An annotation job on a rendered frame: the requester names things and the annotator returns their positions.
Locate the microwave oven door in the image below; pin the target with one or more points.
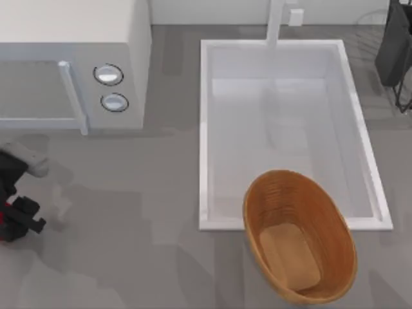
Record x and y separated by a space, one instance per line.
32 90

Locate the small round microwave knob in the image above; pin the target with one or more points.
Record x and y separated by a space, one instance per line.
114 102

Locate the large round microwave knob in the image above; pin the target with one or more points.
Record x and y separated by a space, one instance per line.
108 74

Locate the pale microwave oven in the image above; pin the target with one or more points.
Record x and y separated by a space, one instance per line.
128 19

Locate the brown wicker basket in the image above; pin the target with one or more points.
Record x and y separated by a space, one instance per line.
299 238

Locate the white sink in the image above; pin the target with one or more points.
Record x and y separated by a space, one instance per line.
289 135

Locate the tall white tap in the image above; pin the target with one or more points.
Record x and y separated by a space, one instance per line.
274 22

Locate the white tap lever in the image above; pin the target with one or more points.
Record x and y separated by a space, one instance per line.
295 17

